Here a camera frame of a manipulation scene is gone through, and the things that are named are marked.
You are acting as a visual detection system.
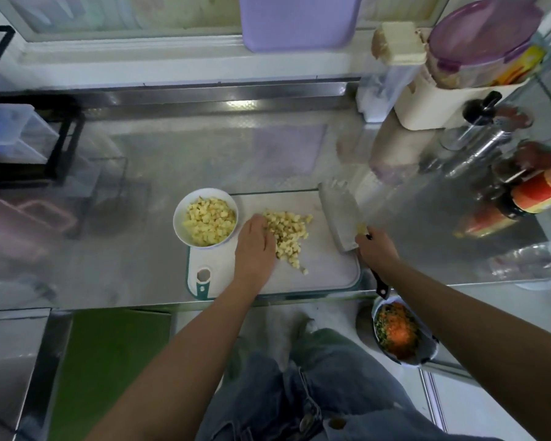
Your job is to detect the person's left hand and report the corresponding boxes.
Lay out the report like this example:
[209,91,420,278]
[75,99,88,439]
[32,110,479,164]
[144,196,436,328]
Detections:
[233,214,279,295]

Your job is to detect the person's right hand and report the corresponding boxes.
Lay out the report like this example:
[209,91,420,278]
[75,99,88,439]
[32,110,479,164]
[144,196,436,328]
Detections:
[354,225,402,279]

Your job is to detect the pile of diced potato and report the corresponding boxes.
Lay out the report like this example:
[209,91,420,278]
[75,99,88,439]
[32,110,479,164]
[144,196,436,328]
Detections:
[184,196,315,274]

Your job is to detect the steel cleaver knife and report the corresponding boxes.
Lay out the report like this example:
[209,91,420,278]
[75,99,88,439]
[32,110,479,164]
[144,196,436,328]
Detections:
[318,181,391,300]

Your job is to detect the white bowl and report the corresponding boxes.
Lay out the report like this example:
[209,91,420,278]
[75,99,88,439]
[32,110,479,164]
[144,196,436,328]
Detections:
[173,187,241,250]

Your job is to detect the person's right forearm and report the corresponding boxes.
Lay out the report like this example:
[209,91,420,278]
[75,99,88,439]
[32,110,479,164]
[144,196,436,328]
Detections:
[381,262,551,441]

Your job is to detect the person's left forearm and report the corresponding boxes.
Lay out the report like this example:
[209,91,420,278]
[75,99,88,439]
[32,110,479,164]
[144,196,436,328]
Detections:
[87,282,266,441]

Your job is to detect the metal bowl with scraps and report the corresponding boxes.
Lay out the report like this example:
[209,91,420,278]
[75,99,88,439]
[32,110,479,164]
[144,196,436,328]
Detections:
[371,293,439,366]

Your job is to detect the person's blue jeans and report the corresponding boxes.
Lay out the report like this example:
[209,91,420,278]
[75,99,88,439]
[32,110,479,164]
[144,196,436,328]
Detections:
[195,326,501,441]

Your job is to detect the white cutting board green rim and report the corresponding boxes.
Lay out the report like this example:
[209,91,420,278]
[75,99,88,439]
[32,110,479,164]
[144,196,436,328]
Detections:
[186,189,364,300]

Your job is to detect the cream plastic canister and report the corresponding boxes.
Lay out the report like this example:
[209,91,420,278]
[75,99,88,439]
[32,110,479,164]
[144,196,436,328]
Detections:
[393,69,525,131]

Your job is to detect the clear plastic bottle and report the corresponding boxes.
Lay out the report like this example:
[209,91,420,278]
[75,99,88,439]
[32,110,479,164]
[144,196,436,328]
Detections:
[487,238,551,290]

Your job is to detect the glass bottle black cap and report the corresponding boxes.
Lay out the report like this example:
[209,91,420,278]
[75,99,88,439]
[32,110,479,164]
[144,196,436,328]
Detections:
[439,91,503,153]

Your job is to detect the sauce bottle red label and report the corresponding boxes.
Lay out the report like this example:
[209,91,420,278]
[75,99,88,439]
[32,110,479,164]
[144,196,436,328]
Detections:
[494,160,551,219]

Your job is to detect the glass jar red lid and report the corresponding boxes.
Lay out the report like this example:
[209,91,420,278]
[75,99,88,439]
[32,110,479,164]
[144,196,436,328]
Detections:
[491,140,551,186]

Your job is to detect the clear container cream lid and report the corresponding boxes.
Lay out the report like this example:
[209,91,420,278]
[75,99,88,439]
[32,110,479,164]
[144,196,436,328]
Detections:
[354,21,428,124]

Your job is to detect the green mat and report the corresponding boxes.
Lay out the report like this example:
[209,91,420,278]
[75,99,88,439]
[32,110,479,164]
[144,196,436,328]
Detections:
[48,309,174,441]

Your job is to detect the black metal rack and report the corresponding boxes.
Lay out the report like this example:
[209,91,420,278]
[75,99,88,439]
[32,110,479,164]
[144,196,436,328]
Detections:
[0,25,84,189]

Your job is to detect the purple lid food container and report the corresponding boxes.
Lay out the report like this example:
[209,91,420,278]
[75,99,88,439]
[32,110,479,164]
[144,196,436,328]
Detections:
[428,0,549,91]

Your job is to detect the purple plastic cutting board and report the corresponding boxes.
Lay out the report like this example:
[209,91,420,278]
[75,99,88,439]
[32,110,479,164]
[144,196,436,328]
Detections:
[238,0,364,53]

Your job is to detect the pink kettle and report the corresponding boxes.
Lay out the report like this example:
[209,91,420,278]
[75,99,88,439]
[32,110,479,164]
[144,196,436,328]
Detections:
[0,160,79,258]

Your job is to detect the steel bin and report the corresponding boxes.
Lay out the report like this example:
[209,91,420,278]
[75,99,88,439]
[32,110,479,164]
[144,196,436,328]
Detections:
[0,307,73,441]

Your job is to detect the clear plastic storage box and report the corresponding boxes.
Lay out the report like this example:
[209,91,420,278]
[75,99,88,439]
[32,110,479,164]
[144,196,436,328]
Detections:
[0,102,61,164]

